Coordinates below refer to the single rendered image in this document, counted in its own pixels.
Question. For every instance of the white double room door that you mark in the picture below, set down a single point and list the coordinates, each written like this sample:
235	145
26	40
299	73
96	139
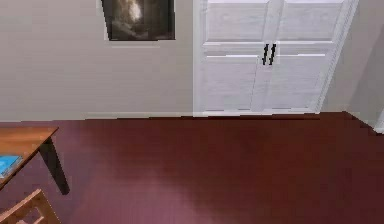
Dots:
233	80

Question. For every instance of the brown wooden table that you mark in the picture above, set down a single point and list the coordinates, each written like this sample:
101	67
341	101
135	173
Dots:
23	141

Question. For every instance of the light wooden chair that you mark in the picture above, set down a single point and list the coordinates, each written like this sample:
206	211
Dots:
31	206

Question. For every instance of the blue book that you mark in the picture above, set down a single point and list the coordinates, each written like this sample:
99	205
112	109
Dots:
7	163

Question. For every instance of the dark framed wall picture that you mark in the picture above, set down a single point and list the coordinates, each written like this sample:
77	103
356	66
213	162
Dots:
140	20

